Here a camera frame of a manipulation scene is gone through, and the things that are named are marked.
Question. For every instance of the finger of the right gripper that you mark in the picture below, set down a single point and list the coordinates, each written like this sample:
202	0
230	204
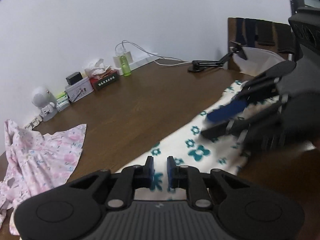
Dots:
227	111
230	127

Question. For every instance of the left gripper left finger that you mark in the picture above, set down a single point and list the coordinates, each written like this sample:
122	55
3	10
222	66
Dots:
125	183

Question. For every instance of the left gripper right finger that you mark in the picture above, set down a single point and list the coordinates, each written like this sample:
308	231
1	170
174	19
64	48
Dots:
192	181

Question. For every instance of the cream teal floral garment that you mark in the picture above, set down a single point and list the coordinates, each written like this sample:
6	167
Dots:
187	147

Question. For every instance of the white storage bag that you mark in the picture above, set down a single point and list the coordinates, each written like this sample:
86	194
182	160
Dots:
258	61

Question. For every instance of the brown wooden shelf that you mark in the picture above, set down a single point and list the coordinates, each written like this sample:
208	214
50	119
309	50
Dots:
262	34

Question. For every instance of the pink floral dress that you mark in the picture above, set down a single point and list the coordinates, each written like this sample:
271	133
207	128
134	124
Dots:
37	162

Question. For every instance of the red black tissue box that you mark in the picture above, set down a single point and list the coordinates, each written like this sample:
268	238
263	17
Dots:
100	74

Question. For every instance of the green white small box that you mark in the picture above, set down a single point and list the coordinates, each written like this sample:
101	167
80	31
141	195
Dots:
62	101

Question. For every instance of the white tin box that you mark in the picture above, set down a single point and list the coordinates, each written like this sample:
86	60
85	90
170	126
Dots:
79	90

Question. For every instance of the green spray bottle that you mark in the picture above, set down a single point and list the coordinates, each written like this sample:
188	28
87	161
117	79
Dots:
124	63

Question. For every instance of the white power strip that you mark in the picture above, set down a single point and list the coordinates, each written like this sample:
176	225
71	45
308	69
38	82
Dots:
137	63

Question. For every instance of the black small box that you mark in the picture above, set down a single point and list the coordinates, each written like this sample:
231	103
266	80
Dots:
74	78

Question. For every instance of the white charger plug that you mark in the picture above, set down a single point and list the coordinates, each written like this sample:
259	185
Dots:
128	57

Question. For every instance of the white robot figurine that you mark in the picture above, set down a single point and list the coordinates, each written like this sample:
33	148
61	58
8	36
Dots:
44	100

